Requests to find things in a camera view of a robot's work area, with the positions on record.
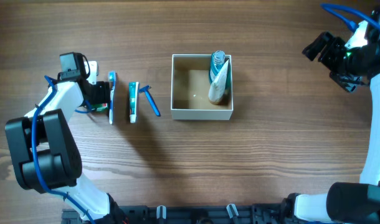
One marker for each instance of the Colgate toothpaste tube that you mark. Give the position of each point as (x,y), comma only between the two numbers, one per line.
(133,100)

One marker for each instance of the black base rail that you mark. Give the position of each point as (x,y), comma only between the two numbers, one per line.
(251,214)

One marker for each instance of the white cream tube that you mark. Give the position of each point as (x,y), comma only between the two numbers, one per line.
(218,82)

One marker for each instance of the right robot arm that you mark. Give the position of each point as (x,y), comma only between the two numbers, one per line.
(348,202)

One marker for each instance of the green Dettol soap bar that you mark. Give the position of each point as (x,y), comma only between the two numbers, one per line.
(100,107)

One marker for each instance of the teal mouthwash bottle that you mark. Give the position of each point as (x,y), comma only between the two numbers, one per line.
(218,58)

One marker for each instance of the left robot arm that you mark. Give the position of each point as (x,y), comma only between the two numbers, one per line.
(46,158)

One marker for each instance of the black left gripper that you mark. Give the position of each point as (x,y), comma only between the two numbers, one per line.
(100,93)

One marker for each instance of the white cardboard box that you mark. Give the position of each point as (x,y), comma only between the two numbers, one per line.
(190,87)

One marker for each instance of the blue disposable razor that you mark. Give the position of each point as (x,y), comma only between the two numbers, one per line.
(146,91)

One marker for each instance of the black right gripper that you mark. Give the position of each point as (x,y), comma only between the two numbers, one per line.
(333,58)

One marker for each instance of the blue white toothbrush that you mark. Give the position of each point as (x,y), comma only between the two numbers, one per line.
(112,81)

